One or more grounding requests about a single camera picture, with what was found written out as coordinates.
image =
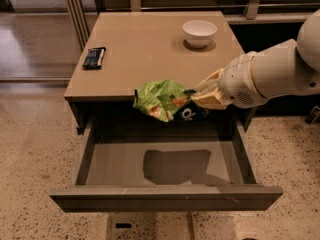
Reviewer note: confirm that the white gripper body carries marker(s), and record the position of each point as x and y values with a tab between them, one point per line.
237	80

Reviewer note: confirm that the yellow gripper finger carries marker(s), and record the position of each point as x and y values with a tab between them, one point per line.
210	80
211	98

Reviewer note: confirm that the green rice chip bag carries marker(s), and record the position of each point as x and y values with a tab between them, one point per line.
166	100

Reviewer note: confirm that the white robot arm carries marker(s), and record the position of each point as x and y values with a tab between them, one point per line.
289	68

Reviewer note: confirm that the grey open top drawer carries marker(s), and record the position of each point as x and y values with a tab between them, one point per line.
152	166

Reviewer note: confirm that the beige drawer cabinet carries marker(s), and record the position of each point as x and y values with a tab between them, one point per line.
143	47

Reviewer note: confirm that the white ceramic bowl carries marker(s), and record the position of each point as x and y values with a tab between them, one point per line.
199	33

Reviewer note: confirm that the dark blue snack bar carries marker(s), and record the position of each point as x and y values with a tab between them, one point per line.
94	58

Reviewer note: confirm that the floor outlet plate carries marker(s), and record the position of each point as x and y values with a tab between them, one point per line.
131	226

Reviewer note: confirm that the metal railing frame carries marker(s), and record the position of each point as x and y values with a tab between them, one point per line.
257	24

